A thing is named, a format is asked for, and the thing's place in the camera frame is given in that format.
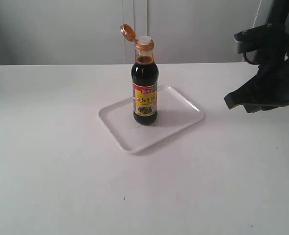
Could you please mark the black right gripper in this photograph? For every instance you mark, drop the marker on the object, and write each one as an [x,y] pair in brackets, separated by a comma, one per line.
[268,89]

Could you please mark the dark soy sauce bottle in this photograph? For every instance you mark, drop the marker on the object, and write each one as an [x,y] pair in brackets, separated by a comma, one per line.
[144,77]

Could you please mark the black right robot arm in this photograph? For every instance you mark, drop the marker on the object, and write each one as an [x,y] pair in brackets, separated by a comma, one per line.
[278,14]

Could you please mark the white rectangular plastic tray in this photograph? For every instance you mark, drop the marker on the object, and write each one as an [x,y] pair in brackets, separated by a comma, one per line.
[175,113]

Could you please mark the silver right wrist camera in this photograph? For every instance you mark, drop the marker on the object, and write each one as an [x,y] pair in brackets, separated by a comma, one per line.
[268,35]

